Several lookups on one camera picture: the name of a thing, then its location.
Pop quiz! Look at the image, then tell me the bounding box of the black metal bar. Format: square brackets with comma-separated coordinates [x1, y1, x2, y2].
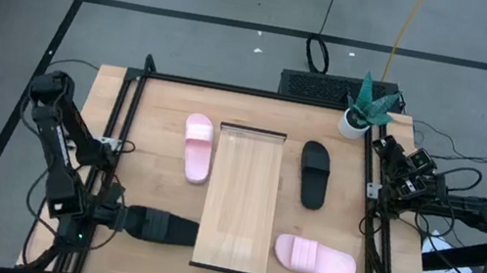
[418, 223, 487, 273]

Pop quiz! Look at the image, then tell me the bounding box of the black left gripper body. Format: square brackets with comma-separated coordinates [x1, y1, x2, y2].
[90, 199, 131, 234]

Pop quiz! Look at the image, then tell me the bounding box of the straight black floor cable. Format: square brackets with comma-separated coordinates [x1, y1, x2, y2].
[317, 0, 340, 39]

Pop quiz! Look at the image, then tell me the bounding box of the green plant in white pot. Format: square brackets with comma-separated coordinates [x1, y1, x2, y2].
[334, 67, 406, 148]

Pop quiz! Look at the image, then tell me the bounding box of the wooden shelf with black frame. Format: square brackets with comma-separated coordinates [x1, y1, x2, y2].
[188, 119, 293, 273]

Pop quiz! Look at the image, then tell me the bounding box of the black table rig frame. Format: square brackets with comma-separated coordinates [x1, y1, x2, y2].
[20, 38, 465, 273]

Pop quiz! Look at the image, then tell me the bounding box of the black slide sandal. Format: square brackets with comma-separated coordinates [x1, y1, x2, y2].
[292, 139, 336, 212]
[121, 203, 202, 250]

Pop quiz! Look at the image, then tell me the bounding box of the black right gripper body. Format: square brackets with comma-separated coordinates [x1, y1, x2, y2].
[384, 142, 444, 204]

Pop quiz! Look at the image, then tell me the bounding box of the black keyboard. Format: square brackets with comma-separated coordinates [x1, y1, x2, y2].
[277, 64, 405, 115]

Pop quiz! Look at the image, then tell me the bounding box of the pink slide sandal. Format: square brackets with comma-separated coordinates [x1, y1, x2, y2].
[270, 232, 362, 273]
[175, 111, 220, 187]

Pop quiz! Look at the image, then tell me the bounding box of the yellow cable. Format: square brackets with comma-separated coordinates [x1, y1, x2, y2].
[379, 0, 430, 89]

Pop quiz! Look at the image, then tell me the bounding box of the coiled black cable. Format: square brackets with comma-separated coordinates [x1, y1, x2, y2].
[300, 33, 335, 76]

